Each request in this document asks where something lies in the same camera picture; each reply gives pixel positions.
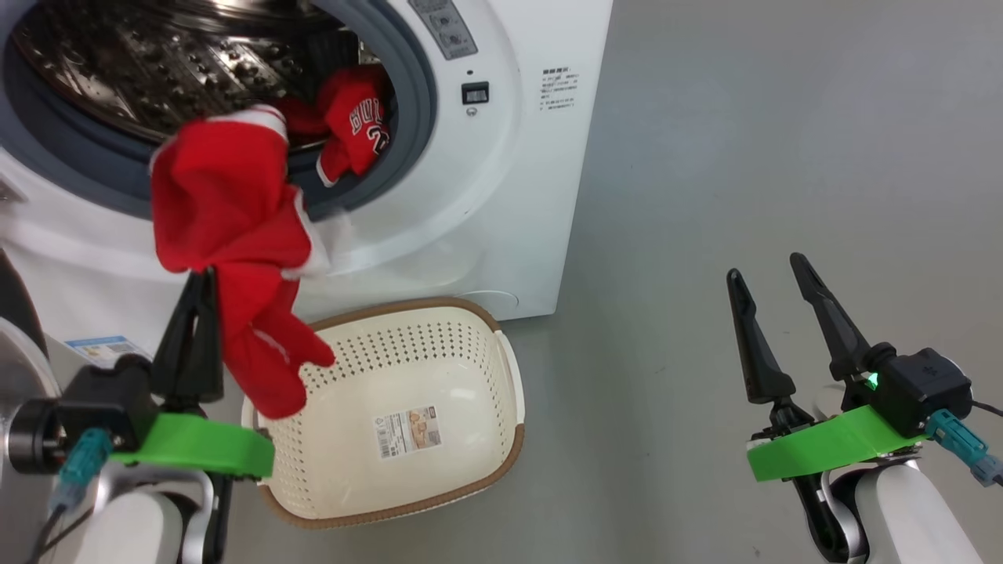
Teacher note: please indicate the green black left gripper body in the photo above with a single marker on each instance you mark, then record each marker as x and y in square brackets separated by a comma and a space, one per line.
[196, 442]

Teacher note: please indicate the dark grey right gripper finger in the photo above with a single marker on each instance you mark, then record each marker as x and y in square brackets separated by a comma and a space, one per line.
[831, 321]
[756, 345]

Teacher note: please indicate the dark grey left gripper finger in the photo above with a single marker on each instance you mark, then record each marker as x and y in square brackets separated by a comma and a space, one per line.
[210, 352]
[176, 352]

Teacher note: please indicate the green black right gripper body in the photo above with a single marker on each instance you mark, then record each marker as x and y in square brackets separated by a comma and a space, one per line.
[823, 450]

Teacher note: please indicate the red shorts white trim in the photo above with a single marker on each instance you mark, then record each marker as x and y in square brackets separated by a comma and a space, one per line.
[227, 211]

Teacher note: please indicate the dark grey washing machine door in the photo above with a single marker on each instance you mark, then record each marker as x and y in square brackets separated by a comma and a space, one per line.
[19, 352]

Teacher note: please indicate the red basketball jersey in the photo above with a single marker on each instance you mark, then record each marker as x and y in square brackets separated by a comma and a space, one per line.
[356, 125]

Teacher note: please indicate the paper basket label sticker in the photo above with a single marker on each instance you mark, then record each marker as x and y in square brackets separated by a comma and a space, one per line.
[406, 432]

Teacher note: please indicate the cream laundry basket brown rim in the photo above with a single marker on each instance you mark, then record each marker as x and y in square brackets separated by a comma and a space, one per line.
[439, 368]

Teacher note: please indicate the white washing machine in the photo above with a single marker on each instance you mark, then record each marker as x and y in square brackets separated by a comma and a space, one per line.
[533, 196]

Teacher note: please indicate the steel washing machine drum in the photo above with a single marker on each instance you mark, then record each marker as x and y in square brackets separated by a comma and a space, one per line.
[157, 70]

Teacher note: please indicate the grey rubber door gasket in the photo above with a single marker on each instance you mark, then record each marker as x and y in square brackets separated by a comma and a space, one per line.
[415, 86]

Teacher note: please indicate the blue energy label sticker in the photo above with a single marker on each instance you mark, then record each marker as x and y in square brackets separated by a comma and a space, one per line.
[106, 350]

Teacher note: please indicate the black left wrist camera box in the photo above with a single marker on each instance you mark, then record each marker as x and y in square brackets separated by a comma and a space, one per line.
[86, 407]

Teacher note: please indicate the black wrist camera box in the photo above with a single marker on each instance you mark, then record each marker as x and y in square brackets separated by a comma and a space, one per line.
[921, 384]
[86, 407]

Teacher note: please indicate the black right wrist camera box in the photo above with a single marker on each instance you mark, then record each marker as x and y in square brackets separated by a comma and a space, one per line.
[921, 384]

